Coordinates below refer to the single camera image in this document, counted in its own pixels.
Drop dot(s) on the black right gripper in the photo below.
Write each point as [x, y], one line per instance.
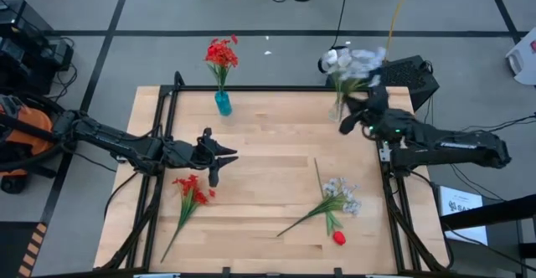
[377, 106]

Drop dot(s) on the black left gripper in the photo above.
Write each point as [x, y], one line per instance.
[188, 154]

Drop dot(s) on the white-blue blossom flower bunch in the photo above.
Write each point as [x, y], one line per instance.
[341, 196]
[352, 62]

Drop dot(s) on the red small-blossom flower bunch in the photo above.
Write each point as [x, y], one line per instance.
[192, 186]
[221, 54]

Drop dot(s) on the teal glass vase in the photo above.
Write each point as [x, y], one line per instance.
[223, 104]

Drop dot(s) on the red artificial tulip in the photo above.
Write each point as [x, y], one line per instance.
[234, 39]
[339, 238]

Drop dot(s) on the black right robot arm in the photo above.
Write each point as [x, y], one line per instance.
[452, 144]

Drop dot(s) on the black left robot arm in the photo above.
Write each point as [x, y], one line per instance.
[109, 137]

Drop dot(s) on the clear glass vase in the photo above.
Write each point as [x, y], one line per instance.
[335, 114]

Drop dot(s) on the white tulip stem centre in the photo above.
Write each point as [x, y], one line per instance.
[319, 65]

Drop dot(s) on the black computer tower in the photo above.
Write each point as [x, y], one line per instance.
[408, 75]

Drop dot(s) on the white printed box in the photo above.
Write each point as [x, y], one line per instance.
[460, 211]

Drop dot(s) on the black metal bar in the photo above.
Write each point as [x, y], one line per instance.
[490, 213]

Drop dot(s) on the white plastic device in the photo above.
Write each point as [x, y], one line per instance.
[523, 60]

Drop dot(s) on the orange shop vacuum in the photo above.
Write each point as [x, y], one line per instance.
[29, 127]

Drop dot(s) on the black equipment case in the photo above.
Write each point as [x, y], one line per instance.
[37, 56]
[21, 18]

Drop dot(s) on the black floor mat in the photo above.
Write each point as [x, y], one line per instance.
[12, 248]

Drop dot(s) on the silver aluminium bracket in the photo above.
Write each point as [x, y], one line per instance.
[384, 152]

